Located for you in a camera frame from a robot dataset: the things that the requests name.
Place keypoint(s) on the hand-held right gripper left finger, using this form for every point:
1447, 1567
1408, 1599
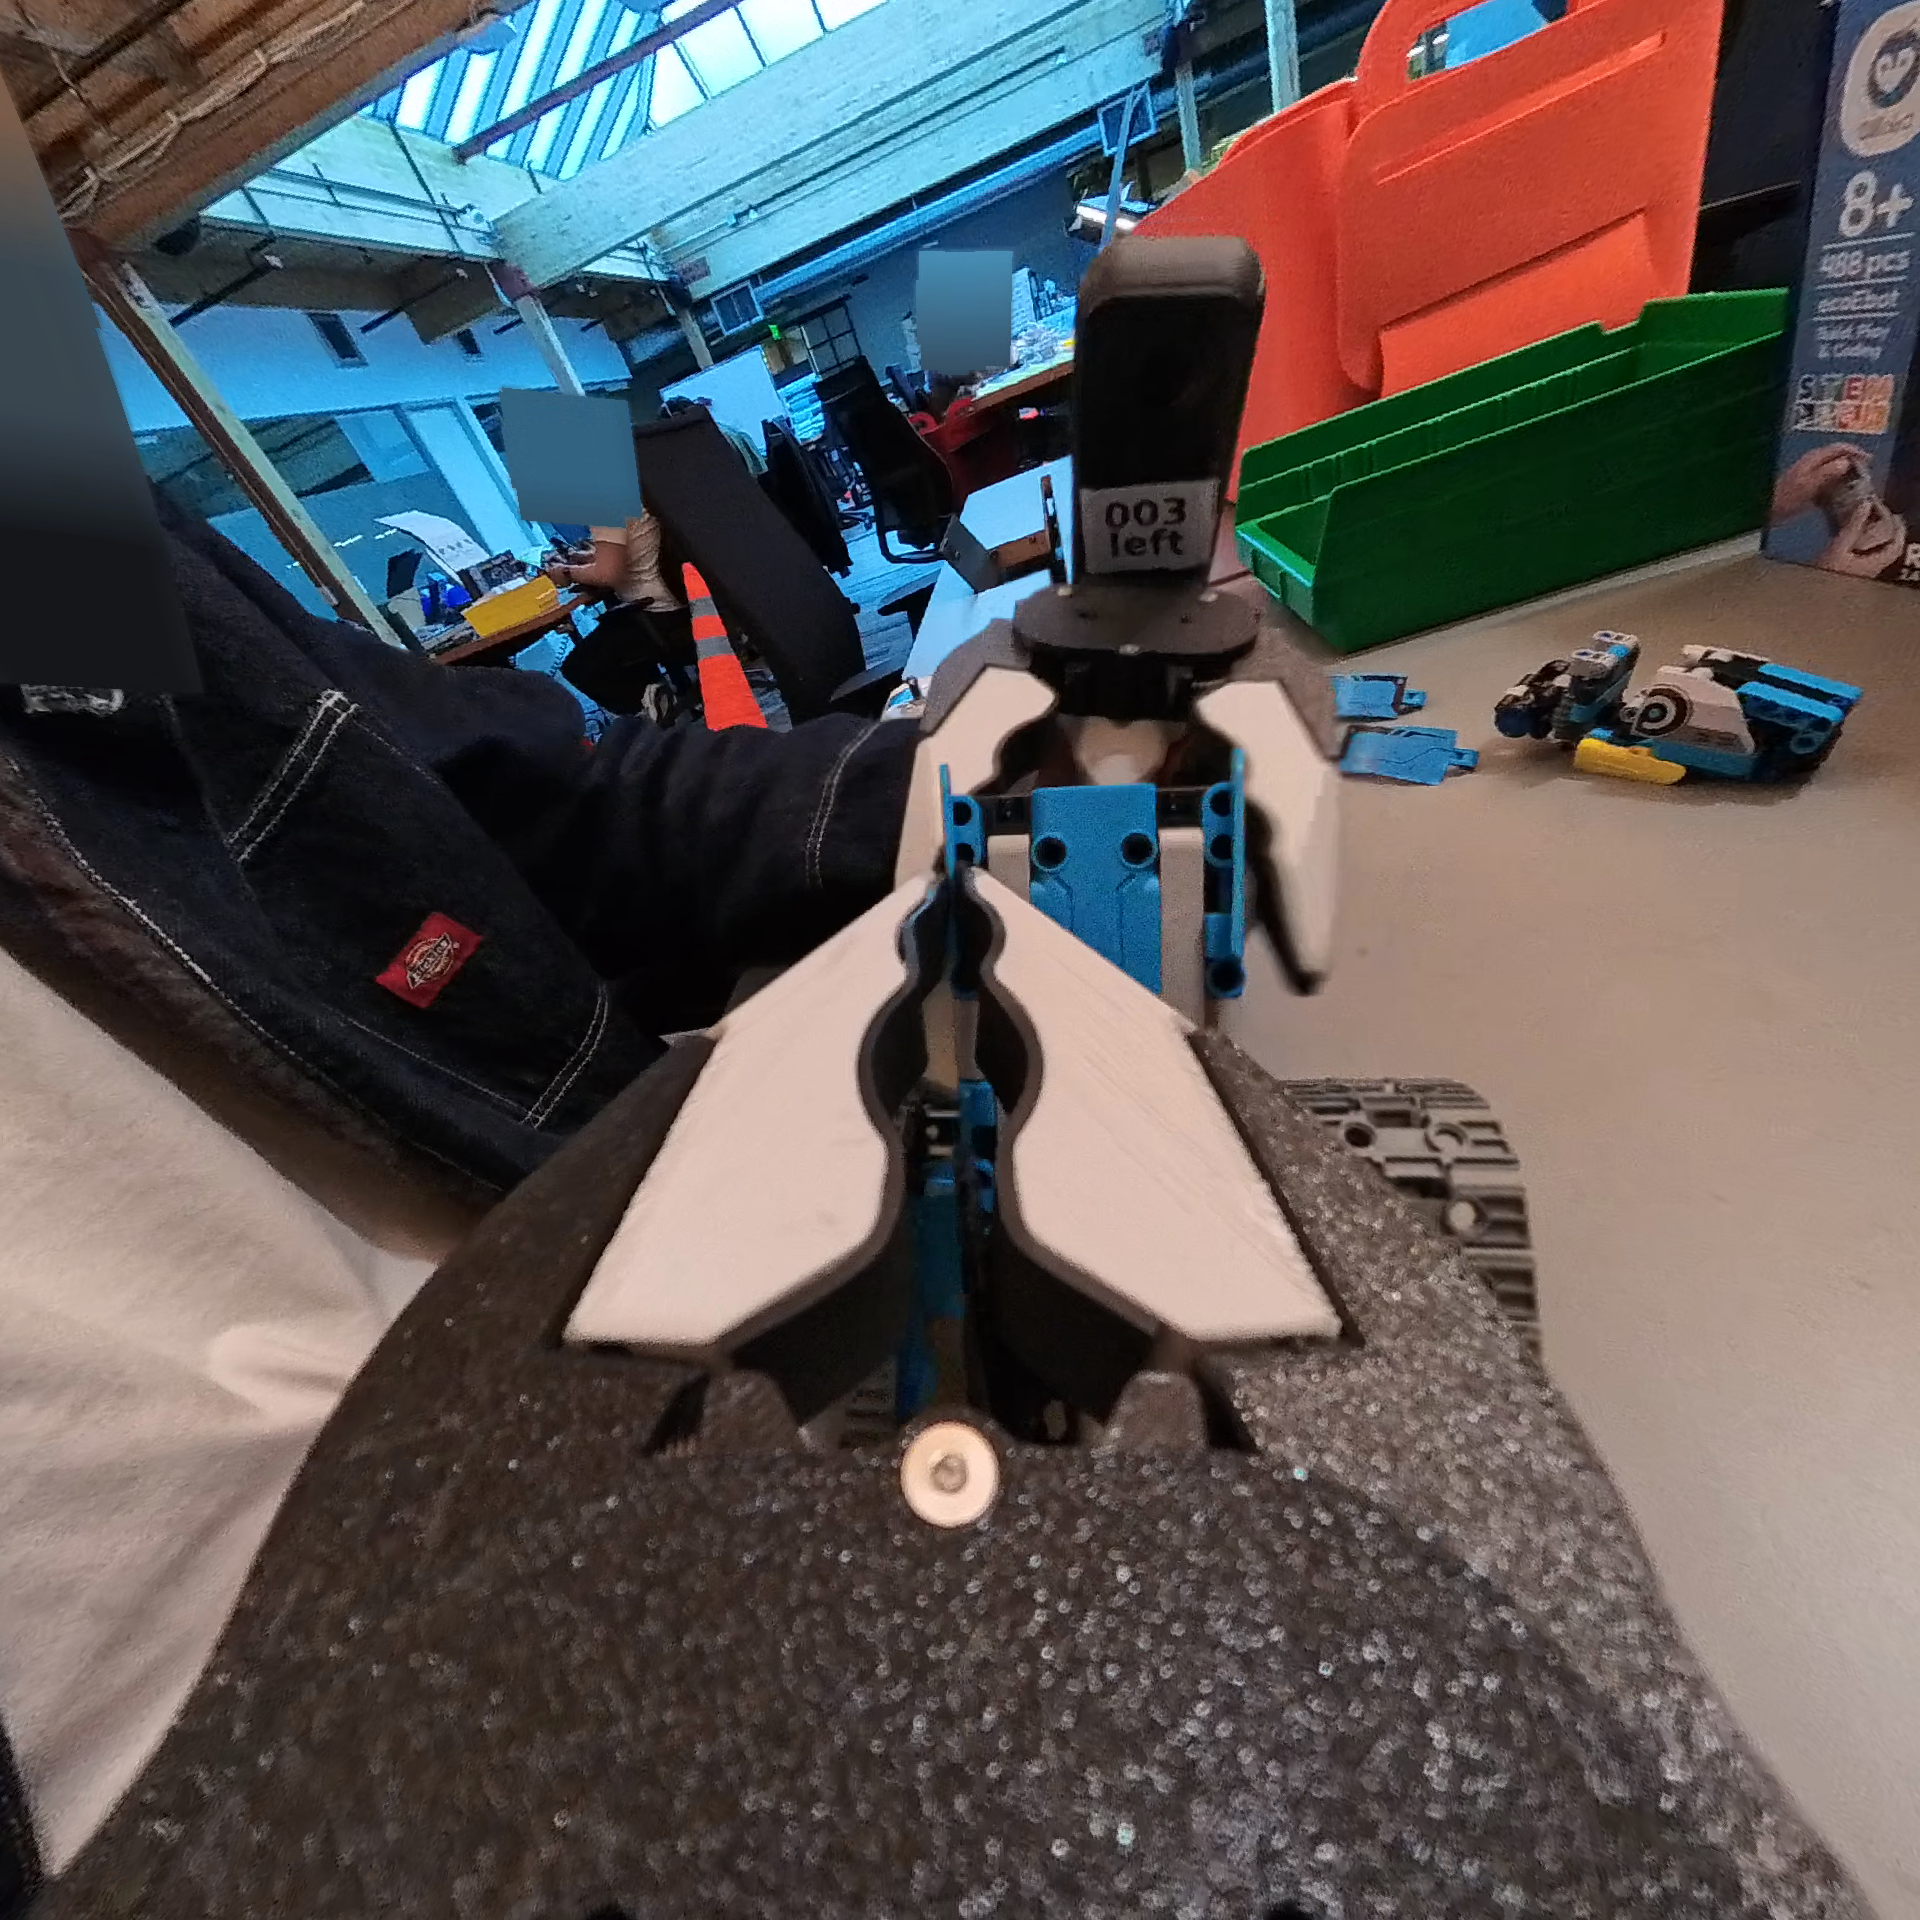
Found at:
738, 1201

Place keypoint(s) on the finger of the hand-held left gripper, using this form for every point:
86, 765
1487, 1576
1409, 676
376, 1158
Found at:
1299, 811
960, 737

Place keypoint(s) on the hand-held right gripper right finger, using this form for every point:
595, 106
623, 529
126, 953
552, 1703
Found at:
1171, 1201

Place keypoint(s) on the blue grey tracked toy robot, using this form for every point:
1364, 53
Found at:
1118, 899

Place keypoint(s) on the person's left forearm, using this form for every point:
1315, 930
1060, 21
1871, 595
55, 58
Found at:
720, 839

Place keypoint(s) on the light grey desk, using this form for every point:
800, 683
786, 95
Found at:
1725, 1126

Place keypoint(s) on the blue curved brick panel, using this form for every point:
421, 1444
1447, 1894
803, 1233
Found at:
1405, 752
1373, 693

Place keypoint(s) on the white table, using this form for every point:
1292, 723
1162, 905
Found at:
975, 526

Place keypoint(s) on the orange traffic cone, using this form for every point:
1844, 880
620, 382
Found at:
720, 676

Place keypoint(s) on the black office chair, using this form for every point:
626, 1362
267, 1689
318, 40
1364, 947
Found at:
748, 572
887, 467

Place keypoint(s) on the green plastic bin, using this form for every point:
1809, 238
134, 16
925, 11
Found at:
1499, 510

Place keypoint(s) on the robot head brick assembly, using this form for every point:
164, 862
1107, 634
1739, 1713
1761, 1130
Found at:
1698, 722

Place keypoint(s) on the yellow box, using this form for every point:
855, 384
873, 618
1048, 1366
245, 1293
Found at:
508, 610

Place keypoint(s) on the person's clothed body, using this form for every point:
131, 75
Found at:
152, 1351

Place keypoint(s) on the large robot kit box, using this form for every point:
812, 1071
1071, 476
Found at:
1858, 299

